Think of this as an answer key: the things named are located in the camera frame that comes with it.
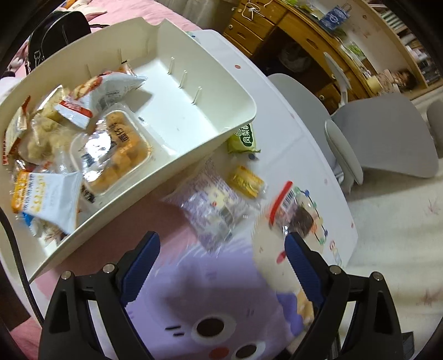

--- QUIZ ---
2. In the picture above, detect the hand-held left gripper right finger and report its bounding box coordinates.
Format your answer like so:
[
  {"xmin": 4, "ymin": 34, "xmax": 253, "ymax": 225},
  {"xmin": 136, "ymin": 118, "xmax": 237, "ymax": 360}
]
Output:
[{"xmin": 284, "ymin": 231, "xmax": 405, "ymax": 360}]

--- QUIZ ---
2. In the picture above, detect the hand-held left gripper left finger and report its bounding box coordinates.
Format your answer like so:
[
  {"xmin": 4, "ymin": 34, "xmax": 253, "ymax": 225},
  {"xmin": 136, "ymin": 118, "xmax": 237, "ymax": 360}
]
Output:
[{"xmin": 37, "ymin": 231, "xmax": 161, "ymax": 360}]

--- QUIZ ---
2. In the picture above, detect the clear packet with red stripe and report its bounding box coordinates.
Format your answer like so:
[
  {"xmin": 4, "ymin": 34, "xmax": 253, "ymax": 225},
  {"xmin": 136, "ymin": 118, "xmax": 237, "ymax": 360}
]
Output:
[{"xmin": 251, "ymin": 181, "xmax": 329, "ymax": 298}]

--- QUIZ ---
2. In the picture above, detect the white yellow snack packet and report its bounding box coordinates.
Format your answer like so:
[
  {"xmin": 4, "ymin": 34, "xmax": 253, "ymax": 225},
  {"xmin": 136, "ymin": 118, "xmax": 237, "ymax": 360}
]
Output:
[{"xmin": 12, "ymin": 169, "xmax": 84, "ymax": 234}]

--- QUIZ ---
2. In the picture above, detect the yellow cake tray pack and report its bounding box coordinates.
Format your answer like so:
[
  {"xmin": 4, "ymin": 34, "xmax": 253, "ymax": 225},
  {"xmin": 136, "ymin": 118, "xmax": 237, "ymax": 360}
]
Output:
[{"xmin": 69, "ymin": 102, "xmax": 156, "ymax": 198}]

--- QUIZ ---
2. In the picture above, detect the clear bag of yellow puffs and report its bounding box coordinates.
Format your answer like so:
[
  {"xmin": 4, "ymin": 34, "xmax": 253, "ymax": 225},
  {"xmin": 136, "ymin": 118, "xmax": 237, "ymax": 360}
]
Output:
[
  {"xmin": 33, "ymin": 86, "xmax": 70, "ymax": 122},
  {"xmin": 17, "ymin": 114, "xmax": 75, "ymax": 165}
]

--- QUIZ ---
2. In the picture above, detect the white plastic storage tray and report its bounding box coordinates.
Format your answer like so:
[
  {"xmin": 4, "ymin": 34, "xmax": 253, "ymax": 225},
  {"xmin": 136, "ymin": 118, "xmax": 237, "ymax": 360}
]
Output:
[{"xmin": 0, "ymin": 17, "xmax": 258, "ymax": 285}]

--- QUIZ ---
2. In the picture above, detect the blue white snack packet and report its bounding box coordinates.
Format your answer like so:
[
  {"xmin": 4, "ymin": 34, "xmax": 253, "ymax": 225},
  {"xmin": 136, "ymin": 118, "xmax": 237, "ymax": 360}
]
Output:
[{"xmin": 69, "ymin": 67, "xmax": 146, "ymax": 116}]

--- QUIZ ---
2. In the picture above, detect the white printed snack packet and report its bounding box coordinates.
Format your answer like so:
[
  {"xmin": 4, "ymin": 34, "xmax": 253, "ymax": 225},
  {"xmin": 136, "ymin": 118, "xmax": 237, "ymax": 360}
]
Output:
[{"xmin": 161, "ymin": 159, "xmax": 264, "ymax": 253}]

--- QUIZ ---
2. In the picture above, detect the small yellow snack packet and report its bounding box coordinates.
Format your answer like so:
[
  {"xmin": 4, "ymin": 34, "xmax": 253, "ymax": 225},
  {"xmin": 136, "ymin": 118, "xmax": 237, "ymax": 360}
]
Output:
[{"xmin": 226, "ymin": 165, "xmax": 268, "ymax": 199}]

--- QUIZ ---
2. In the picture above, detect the green snack packet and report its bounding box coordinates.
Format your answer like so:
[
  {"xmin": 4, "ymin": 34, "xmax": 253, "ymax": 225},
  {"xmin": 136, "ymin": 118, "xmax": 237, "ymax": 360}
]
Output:
[{"xmin": 226, "ymin": 123, "xmax": 262, "ymax": 155}]

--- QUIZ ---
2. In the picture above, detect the grey office chair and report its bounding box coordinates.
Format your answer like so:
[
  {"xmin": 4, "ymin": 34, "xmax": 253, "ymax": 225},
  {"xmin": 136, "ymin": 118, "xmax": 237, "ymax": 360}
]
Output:
[{"xmin": 268, "ymin": 52, "xmax": 443, "ymax": 194}]

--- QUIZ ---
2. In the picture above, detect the black bag under desk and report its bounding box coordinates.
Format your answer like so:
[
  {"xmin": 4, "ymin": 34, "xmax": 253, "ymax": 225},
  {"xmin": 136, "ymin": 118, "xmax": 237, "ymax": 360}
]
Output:
[{"xmin": 277, "ymin": 43, "xmax": 314, "ymax": 71}]

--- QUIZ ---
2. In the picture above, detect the doll figurine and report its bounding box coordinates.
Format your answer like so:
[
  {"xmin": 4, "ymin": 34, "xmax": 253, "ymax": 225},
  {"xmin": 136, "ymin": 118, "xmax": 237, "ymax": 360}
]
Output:
[{"xmin": 381, "ymin": 69, "xmax": 421, "ymax": 92}]

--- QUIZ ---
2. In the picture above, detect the green picture box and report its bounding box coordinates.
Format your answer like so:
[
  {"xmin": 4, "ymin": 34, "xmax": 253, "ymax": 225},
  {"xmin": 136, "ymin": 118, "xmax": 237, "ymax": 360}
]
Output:
[{"xmin": 344, "ymin": 42, "xmax": 367, "ymax": 65}]

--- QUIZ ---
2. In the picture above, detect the wooden desk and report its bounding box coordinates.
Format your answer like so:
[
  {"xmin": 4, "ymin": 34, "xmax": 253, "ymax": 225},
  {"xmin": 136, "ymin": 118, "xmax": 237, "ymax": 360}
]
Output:
[{"xmin": 223, "ymin": 0, "xmax": 430, "ymax": 115}]

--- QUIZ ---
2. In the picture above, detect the black handbag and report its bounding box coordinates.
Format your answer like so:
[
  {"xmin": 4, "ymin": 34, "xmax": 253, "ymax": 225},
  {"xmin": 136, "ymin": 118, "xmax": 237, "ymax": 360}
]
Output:
[{"xmin": 25, "ymin": 10, "xmax": 92, "ymax": 75}]

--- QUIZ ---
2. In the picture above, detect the wooden bookshelf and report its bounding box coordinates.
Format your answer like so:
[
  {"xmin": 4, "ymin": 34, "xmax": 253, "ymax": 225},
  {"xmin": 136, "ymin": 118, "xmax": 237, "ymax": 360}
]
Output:
[{"xmin": 363, "ymin": 0, "xmax": 443, "ymax": 92}]

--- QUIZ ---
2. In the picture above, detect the blue gift bag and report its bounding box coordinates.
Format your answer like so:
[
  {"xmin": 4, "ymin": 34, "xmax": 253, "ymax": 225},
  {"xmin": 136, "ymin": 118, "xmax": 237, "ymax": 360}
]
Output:
[{"xmin": 318, "ymin": 3, "xmax": 352, "ymax": 37}]

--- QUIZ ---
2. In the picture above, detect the pink blanket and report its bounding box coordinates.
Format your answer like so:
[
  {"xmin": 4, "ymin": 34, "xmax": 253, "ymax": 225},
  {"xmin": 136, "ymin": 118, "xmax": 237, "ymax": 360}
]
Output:
[{"xmin": 0, "ymin": 0, "xmax": 208, "ymax": 84}]

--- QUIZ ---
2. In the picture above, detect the row of books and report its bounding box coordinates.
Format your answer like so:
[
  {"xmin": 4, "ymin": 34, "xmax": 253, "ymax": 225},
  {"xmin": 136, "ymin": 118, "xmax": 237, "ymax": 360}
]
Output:
[{"xmin": 381, "ymin": 7, "xmax": 433, "ymax": 45}]

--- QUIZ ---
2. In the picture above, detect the black cable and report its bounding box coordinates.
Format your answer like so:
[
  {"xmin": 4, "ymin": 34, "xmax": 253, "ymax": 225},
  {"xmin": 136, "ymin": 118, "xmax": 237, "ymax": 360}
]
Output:
[{"xmin": 0, "ymin": 208, "xmax": 45, "ymax": 322}]

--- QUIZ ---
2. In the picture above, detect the white charging cable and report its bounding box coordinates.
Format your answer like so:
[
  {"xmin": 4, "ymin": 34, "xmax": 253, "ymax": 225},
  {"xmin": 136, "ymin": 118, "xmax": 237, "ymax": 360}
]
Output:
[{"xmin": 239, "ymin": 0, "xmax": 274, "ymax": 21}]

